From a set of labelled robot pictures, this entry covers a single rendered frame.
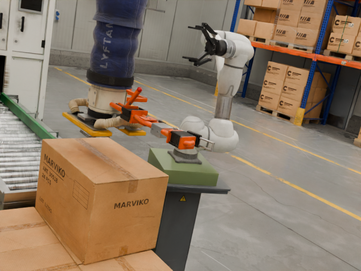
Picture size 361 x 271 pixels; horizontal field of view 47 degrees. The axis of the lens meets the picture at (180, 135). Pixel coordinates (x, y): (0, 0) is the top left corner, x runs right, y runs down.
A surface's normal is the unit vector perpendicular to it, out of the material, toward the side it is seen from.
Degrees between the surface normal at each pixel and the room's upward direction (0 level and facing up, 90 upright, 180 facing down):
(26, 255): 0
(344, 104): 90
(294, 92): 89
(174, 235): 90
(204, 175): 90
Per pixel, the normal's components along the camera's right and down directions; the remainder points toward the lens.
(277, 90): -0.76, 0.05
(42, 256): 0.18, -0.95
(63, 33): 0.61, 0.31
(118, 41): 0.30, -0.05
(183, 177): 0.30, 0.29
